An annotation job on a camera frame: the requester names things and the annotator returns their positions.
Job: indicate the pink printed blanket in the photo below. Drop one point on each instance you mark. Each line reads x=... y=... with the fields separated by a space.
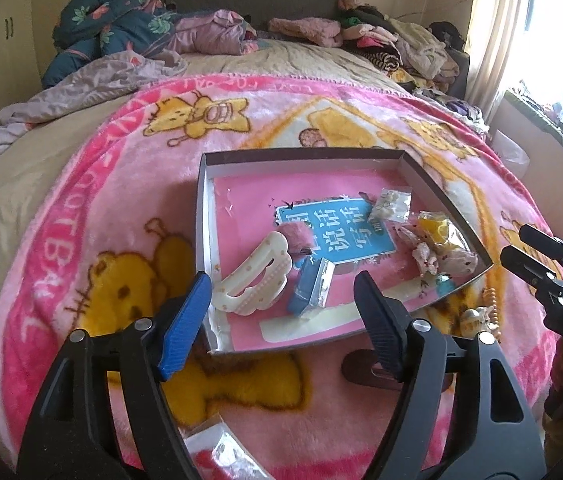
x=111 y=185

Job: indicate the dark clothes heap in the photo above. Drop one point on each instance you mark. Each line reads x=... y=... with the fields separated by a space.
x=461 y=110

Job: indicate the purple quilt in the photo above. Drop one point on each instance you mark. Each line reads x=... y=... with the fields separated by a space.
x=86 y=80

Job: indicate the cluttered windowsill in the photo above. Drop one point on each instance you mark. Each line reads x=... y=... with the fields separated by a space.
x=561 y=120

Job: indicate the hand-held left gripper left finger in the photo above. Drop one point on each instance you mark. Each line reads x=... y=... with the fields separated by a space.
x=184 y=332

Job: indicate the white hair claw clip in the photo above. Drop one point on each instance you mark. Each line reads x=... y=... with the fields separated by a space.
x=241 y=296

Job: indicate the dark floral quilt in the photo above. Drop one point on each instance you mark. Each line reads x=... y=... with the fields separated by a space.
x=106 y=25

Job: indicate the pink fuzzy hair accessory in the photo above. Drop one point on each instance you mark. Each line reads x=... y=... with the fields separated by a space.
x=295 y=235

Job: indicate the white plastic bag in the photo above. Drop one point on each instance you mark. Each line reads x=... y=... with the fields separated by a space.
x=511 y=152

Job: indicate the silver blue packet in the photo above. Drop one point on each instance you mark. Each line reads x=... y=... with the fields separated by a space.
x=306 y=290

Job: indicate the pile of mixed clothes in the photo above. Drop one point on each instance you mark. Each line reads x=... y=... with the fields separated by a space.
x=411 y=45

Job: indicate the dotted sheer hair bow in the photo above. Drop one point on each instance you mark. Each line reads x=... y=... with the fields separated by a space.
x=441 y=260

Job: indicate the red bead earrings packet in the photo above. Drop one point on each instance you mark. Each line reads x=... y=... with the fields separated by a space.
x=221 y=452

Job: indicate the cream curtain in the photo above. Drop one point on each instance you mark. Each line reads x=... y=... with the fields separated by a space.
x=499 y=35

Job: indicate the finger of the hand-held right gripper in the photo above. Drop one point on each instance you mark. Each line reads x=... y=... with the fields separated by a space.
x=556 y=252
x=526 y=267

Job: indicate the shallow cardboard box pink bottom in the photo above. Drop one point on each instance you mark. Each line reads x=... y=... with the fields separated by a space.
x=246 y=200

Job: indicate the white bead packet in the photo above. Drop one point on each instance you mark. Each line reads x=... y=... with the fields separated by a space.
x=389 y=205

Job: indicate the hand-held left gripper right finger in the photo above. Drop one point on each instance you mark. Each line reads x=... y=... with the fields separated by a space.
x=381 y=327

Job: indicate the brown hair clip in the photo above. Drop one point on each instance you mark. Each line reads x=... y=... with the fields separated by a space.
x=356 y=370

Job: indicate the bed with beige sheet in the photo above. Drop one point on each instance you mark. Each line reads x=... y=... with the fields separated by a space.
x=311 y=57

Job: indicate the yellow accessory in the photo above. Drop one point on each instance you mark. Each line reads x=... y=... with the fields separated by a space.
x=434 y=225

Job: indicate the pink folded clothes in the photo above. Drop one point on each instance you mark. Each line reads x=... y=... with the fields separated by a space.
x=306 y=30

